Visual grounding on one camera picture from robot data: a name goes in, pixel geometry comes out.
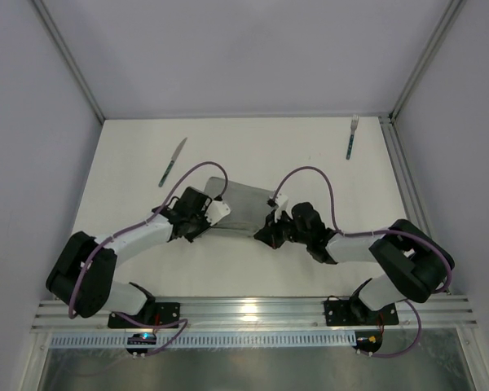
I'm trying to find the grey cloth napkin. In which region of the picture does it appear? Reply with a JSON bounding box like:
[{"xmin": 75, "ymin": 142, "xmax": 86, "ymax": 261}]
[{"xmin": 207, "ymin": 181, "xmax": 273, "ymax": 238}]

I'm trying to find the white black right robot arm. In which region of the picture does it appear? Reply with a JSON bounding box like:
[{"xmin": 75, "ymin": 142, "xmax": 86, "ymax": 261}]
[{"xmin": 253, "ymin": 202, "xmax": 455, "ymax": 325}]

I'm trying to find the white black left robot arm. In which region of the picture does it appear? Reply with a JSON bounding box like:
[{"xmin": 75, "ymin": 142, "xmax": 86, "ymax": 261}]
[{"xmin": 46, "ymin": 187, "xmax": 214, "ymax": 323}]

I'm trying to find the left controller board with led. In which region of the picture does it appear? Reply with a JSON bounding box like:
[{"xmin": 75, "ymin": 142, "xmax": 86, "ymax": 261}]
[{"xmin": 126, "ymin": 332, "xmax": 156, "ymax": 356}]

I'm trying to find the right black connector board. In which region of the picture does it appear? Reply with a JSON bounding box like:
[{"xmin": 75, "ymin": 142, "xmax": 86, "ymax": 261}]
[{"xmin": 354, "ymin": 331, "xmax": 383, "ymax": 354}]

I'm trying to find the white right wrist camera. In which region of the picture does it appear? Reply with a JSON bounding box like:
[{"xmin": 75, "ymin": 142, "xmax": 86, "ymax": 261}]
[{"xmin": 270, "ymin": 193, "xmax": 289, "ymax": 222}]

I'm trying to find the green handled knife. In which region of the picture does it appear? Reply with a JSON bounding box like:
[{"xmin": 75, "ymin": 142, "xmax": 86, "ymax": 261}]
[{"xmin": 158, "ymin": 138, "xmax": 187, "ymax": 187}]

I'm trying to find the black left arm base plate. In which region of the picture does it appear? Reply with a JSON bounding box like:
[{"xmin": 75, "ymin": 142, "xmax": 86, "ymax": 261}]
[{"xmin": 108, "ymin": 301, "xmax": 181, "ymax": 330}]

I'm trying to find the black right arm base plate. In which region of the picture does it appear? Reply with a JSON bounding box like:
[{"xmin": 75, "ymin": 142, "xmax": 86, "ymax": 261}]
[{"xmin": 323, "ymin": 297, "xmax": 399, "ymax": 327}]

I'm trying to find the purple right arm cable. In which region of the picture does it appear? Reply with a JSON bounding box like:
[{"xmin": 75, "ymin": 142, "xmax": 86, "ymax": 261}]
[{"xmin": 268, "ymin": 165, "xmax": 453, "ymax": 360}]

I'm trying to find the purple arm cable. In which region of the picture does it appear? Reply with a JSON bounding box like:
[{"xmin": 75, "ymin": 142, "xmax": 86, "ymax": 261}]
[
  {"xmin": 268, "ymin": 165, "xmax": 453, "ymax": 360},
  {"xmin": 67, "ymin": 160, "xmax": 230, "ymax": 359}
]

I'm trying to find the green handled fork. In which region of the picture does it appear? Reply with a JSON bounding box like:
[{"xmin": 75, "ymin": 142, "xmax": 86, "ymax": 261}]
[{"xmin": 346, "ymin": 115, "xmax": 359, "ymax": 160}]

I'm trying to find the slotted grey cable duct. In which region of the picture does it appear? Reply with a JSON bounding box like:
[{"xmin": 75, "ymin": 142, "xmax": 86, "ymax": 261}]
[{"xmin": 49, "ymin": 329, "xmax": 355, "ymax": 349}]

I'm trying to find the aluminium right side rail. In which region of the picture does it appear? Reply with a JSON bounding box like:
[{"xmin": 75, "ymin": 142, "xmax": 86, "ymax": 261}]
[{"xmin": 374, "ymin": 117, "xmax": 454, "ymax": 303}]

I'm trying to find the aluminium rail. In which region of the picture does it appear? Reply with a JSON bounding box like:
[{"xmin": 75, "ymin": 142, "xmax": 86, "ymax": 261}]
[
  {"xmin": 30, "ymin": 295, "xmax": 478, "ymax": 332},
  {"xmin": 374, "ymin": 117, "xmax": 454, "ymax": 303}
]

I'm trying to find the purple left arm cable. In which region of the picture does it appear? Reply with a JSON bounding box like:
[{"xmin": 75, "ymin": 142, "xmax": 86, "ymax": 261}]
[{"xmin": 67, "ymin": 160, "xmax": 230, "ymax": 359}]

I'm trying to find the aluminium front rail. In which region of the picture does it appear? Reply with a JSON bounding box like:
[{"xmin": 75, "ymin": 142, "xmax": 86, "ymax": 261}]
[{"xmin": 30, "ymin": 295, "xmax": 478, "ymax": 332}]

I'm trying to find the aluminium left corner post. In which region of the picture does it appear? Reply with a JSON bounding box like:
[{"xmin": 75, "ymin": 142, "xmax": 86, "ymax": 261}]
[{"xmin": 28, "ymin": 0, "xmax": 106, "ymax": 125}]

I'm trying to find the aluminium corner post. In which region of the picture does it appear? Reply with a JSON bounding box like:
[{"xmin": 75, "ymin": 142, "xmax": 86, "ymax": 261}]
[
  {"xmin": 28, "ymin": 0, "xmax": 106, "ymax": 125},
  {"xmin": 389, "ymin": 0, "xmax": 466, "ymax": 122}
]

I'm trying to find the aluminium right corner post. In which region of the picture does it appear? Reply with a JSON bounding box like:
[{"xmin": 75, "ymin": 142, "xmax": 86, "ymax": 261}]
[{"xmin": 389, "ymin": 0, "xmax": 466, "ymax": 122}]

